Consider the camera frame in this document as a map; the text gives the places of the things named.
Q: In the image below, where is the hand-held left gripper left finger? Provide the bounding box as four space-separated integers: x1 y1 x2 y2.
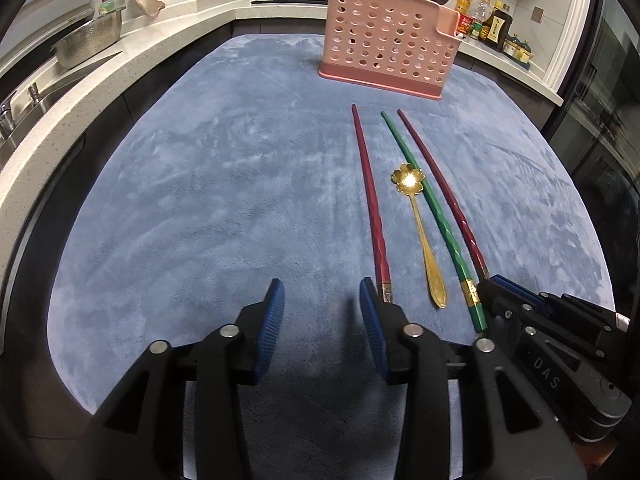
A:
75 277 286 480

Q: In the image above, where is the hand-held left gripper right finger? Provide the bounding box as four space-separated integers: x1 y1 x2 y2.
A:
358 276 587 480

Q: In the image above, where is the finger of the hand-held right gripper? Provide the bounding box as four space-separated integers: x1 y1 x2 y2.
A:
491 273 547 312
477 279 539 337

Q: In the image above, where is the gold flower-shaped spoon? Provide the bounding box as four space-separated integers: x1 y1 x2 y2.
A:
391 163 450 310

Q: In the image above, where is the dark red chopstick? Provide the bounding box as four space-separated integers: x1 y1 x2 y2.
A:
351 104 394 305
397 109 492 282

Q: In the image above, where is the green chopstick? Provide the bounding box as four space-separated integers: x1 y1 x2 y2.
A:
380 111 488 333

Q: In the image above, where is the pink perforated utensil holder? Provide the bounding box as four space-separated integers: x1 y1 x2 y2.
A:
318 0 469 102

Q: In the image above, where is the blue-grey fleece blanket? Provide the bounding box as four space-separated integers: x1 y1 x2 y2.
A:
47 33 617 480

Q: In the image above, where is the black-framed glass door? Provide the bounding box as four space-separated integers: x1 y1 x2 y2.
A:
545 0 640 281

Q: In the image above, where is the seasoning jar set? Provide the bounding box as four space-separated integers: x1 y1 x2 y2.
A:
502 34 534 69

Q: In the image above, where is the dark soy sauce bottle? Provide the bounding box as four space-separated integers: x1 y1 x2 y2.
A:
482 3 514 52

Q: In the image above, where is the clear plastic bottle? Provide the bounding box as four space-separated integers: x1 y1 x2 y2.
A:
472 0 494 36

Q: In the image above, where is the white kitchen countertop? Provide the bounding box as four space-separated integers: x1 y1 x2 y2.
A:
0 0 568 261

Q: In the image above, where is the steel sink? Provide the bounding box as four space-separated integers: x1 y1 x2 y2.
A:
0 49 124 152

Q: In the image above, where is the steel faucet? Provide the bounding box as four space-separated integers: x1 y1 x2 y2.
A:
0 90 19 139

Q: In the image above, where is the steel colander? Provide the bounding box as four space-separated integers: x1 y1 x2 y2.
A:
49 5 127 72

